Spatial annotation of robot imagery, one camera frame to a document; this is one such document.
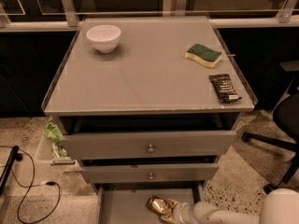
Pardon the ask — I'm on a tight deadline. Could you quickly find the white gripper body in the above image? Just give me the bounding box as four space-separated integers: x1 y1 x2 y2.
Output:
173 203 198 224

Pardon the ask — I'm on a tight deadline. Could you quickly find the orange soda can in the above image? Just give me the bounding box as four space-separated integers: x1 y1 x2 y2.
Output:
147 196 173 216

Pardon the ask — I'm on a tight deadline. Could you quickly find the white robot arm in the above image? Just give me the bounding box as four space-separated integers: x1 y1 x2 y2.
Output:
162 189 299 224

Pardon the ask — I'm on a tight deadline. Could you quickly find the grey bottom drawer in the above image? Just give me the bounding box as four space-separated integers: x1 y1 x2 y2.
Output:
96 181 203 224

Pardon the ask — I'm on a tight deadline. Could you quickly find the grey drawer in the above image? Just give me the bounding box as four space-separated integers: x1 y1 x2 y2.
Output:
81 163 219 184
61 131 236 160
96 181 203 224

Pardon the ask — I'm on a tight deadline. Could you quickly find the grey middle drawer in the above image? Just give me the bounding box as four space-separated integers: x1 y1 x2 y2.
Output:
81 163 219 184

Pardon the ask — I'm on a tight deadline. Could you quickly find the grey top drawer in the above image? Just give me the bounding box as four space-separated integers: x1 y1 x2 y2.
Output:
61 131 236 160

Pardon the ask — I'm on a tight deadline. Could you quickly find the grey drawer cabinet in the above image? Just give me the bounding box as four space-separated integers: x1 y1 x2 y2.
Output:
41 15 259 224

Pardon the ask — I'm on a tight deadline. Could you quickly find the black snack packet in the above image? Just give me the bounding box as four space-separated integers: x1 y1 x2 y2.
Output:
209 74 242 103

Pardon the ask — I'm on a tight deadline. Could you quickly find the clear plastic bin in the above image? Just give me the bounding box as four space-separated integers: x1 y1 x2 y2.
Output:
35 123 80 173

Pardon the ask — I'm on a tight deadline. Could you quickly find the green bag in bin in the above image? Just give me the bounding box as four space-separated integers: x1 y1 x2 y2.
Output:
44 120 67 157

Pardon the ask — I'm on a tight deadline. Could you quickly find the black office chair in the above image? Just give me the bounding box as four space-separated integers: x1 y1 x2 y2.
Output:
241 59 299 195

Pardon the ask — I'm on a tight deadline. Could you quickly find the green and yellow sponge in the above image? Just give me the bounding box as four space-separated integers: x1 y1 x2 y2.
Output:
185 44 222 68

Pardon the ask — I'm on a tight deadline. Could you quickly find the black stand leg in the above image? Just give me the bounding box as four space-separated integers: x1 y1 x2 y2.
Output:
0 146 19 195

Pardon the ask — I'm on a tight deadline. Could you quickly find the white ceramic bowl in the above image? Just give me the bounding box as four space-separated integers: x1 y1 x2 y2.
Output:
86 25 121 53

